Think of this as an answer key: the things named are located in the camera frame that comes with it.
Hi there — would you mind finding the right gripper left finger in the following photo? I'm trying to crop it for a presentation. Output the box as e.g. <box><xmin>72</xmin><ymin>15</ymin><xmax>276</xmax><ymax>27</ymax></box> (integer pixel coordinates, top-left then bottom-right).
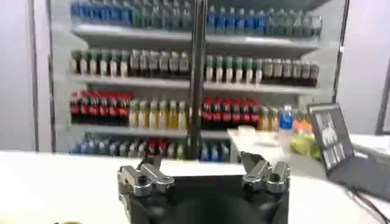
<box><xmin>117</xmin><ymin>154</ymin><xmax>176</xmax><ymax>198</ymax></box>

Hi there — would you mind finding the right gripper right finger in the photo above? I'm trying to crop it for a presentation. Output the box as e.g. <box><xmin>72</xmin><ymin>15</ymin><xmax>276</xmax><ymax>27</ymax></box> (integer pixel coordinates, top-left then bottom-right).
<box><xmin>240</xmin><ymin>151</ymin><xmax>291</xmax><ymax>194</ymax></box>

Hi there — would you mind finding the white side table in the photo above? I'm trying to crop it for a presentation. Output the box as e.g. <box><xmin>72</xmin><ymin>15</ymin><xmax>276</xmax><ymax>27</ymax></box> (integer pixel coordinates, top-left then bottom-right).
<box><xmin>227</xmin><ymin>126</ymin><xmax>327</xmax><ymax>179</ymax></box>

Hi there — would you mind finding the green crumpled bag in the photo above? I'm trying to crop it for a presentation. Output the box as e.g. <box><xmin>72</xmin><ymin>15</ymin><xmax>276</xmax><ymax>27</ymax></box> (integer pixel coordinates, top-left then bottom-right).
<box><xmin>288</xmin><ymin>135</ymin><xmax>321</xmax><ymax>161</ymax></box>

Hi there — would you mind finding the blue-label plastic bottle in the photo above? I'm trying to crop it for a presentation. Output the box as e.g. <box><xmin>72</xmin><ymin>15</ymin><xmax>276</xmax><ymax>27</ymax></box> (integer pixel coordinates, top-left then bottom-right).
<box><xmin>279</xmin><ymin>105</ymin><xmax>294</xmax><ymax>131</ymax></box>

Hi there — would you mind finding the orange packet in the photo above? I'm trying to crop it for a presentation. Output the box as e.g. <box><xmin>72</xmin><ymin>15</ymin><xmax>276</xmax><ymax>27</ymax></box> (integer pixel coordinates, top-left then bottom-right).
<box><xmin>292</xmin><ymin>120</ymin><xmax>313</xmax><ymax>136</ymax></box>

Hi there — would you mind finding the shelf rack with drink bottles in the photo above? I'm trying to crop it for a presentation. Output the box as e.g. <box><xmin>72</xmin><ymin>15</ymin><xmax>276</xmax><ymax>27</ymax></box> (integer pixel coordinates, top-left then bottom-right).
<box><xmin>48</xmin><ymin>0</ymin><xmax>324</xmax><ymax>162</ymax></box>

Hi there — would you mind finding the black upright stand pole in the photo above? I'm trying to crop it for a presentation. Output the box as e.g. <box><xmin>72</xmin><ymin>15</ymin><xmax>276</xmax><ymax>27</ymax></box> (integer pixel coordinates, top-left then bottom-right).
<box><xmin>186</xmin><ymin>0</ymin><xmax>208</xmax><ymax>161</ymax></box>

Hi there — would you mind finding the black laptop cable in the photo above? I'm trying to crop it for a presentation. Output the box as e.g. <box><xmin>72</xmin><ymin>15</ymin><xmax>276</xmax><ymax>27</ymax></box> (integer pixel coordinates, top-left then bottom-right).
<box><xmin>350</xmin><ymin>188</ymin><xmax>390</xmax><ymax>223</ymax></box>

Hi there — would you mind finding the dark grey slanted post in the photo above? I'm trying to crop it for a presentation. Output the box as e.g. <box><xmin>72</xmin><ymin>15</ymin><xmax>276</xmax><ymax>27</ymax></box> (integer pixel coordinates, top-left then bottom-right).
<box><xmin>375</xmin><ymin>65</ymin><xmax>390</xmax><ymax>135</ymax></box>

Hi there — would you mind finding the thin black frame pole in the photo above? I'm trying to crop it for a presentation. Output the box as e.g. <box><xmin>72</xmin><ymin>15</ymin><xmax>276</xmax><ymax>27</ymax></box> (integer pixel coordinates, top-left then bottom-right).
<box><xmin>331</xmin><ymin>0</ymin><xmax>351</xmax><ymax>103</ymax></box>

